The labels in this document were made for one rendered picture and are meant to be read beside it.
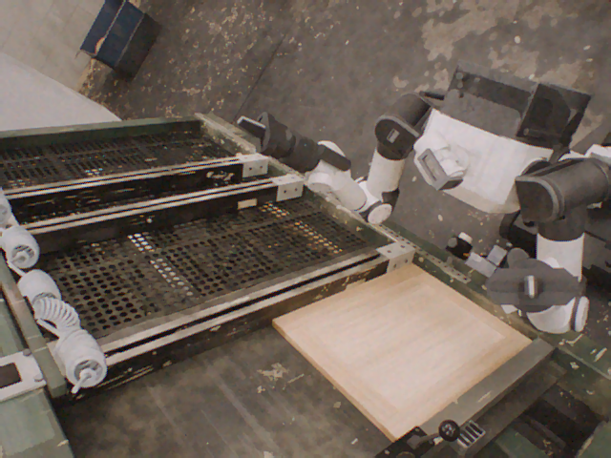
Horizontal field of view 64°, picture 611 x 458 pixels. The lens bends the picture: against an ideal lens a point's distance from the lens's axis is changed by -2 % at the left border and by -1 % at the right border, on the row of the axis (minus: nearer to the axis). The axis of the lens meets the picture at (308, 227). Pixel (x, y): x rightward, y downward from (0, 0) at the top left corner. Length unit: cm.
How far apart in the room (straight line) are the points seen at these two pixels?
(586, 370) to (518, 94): 73
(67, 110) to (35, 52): 142
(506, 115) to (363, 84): 219
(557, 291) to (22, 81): 430
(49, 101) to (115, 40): 90
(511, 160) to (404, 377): 54
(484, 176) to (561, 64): 176
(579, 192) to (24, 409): 109
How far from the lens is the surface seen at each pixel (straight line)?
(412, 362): 127
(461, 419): 115
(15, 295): 98
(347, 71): 340
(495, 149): 114
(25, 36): 604
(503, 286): 81
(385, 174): 138
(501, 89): 116
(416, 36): 328
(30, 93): 467
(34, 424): 98
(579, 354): 148
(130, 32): 523
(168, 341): 113
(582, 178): 111
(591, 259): 224
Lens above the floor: 236
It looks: 51 degrees down
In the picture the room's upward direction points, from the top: 63 degrees counter-clockwise
